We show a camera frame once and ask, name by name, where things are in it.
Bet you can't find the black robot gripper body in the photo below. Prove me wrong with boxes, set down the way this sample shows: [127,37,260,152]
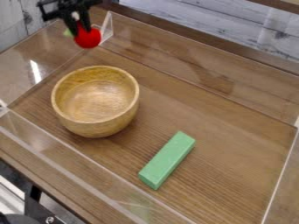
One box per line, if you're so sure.
[36,0,102,21]

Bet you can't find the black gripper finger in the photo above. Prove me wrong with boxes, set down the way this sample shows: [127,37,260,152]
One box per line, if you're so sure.
[60,10,78,36]
[78,8,90,32]

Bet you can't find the red plush strawberry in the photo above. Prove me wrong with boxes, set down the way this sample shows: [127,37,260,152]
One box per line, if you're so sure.
[62,23,101,49]

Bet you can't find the wooden bowl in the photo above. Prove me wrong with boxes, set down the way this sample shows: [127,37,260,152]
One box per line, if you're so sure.
[50,66,140,138]

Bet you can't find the clear acrylic tray walls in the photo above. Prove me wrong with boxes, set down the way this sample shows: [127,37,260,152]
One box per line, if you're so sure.
[0,9,299,224]

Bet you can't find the green rectangular block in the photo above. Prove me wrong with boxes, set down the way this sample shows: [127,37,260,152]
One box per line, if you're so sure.
[137,131,196,190]

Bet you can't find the black table leg bracket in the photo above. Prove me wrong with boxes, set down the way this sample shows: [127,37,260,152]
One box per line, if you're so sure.
[0,185,68,224]

